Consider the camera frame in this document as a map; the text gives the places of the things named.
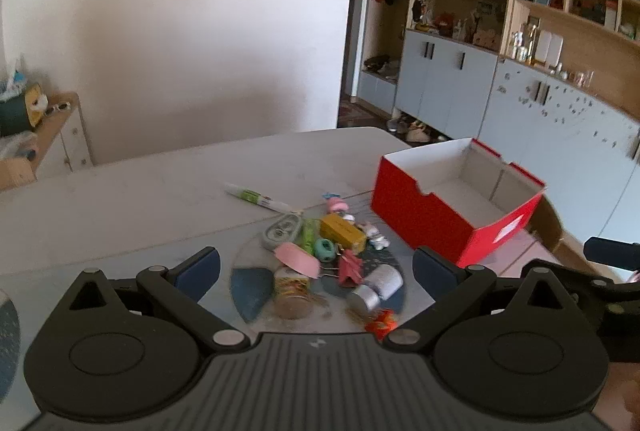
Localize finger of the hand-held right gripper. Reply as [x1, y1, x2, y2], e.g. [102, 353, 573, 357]
[584, 236, 640, 270]
[520, 258, 623, 312]

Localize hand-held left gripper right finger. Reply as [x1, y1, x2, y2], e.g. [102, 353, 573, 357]
[384, 246, 571, 354]

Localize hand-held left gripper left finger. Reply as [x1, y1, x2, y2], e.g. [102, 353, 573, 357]
[62, 246, 251, 354]

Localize silver glitter jar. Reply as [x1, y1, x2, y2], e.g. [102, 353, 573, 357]
[350, 283, 383, 313]
[362, 263, 405, 298]

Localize red cardboard box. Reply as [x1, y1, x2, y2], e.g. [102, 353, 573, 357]
[370, 137, 547, 268]

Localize red orange packet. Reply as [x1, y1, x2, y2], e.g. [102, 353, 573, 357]
[364, 308, 398, 342]

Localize grey correction tape dispenser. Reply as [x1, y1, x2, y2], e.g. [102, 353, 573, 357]
[261, 212, 304, 251]

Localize plastic jar with colourful label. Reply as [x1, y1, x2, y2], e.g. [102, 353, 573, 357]
[272, 267, 313, 321]

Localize pink plastic case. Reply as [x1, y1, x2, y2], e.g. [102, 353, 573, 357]
[273, 242, 322, 278]

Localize small yellow box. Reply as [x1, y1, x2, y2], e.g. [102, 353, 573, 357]
[319, 212, 368, 252]

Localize pink blue whale toy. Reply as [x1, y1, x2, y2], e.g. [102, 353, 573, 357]
[322, 194, 351, 214]

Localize lime green tube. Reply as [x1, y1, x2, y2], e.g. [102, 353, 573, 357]
[300, 218, 321, 257]

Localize small white pink figure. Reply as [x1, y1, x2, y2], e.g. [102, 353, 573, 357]
[357, 221, 391, 249]

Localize red patterned rug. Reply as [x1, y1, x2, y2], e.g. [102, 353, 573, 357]
[337, 104, 391, 129]

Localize wooden white side cabinet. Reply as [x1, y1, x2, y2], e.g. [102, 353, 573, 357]
[0, 91, 93, 192]

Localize brown cardboard box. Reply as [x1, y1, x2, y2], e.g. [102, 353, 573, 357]
[0, 158, 38, 192]

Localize dark shoes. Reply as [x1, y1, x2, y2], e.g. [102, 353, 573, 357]
[362, 54, 401, 79]

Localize white canisters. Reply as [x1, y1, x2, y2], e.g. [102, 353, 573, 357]
[535, 30, 565, 67]

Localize clear plastic bag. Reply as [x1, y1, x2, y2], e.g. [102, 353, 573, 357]
[0, 131, 41, 162]

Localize green tissue box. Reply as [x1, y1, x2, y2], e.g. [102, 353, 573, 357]
[0, 84, 48, 137]

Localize red plush toy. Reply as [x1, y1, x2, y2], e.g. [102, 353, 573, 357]
[434, 11, 457, 36]

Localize white blue bag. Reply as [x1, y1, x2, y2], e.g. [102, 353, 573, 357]
[0, 56, 28, 99]

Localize grey-blue wall cabinet unit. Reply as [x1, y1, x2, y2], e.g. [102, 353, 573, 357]
[357, 0, 640, 222]

